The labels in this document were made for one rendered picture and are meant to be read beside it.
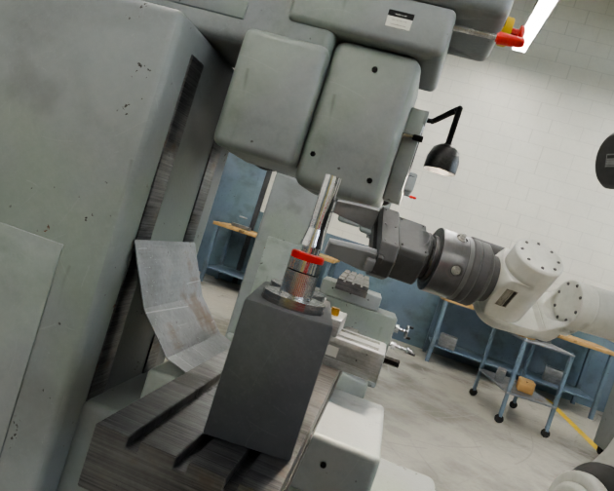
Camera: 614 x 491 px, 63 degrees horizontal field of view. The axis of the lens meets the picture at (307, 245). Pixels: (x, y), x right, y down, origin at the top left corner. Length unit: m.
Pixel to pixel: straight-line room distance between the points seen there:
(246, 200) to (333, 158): 6.92
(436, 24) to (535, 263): 0.59
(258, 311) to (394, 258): 0.18
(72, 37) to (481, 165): 7.03
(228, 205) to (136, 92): 7.01
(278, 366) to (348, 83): 0.64
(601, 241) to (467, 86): 2.90
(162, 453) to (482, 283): 0.44
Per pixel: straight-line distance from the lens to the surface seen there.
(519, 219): 7.85
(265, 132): 1.08
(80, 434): 1.24
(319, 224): 0.69
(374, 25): 1.11
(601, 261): 8.14
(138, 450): 0.66
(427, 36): 1.10
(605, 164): 1.01
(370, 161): 1.05
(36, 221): 1.16
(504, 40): 1.13
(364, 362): 1.20
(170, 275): 1.24
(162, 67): 1.08
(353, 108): 1.08
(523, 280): 0.69
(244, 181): 8.01
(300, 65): 1.10
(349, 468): 1.05
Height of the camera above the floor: 1.24
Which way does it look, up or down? 2 degrees down
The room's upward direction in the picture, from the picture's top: 18 degrees clockwise
